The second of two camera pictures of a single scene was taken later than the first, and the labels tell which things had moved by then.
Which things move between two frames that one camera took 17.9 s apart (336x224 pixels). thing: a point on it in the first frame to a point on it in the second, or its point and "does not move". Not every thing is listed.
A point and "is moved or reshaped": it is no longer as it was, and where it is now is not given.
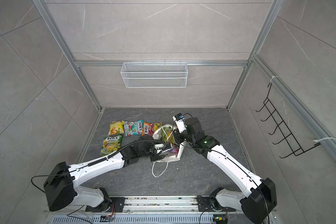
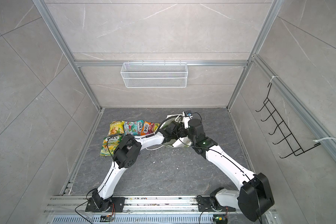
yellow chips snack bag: x=116 y=127 does not move
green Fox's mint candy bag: x=133 y=128 does not move
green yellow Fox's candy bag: x=111 y=144 does not move
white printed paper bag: x=169 y=156 is moved or reshaped
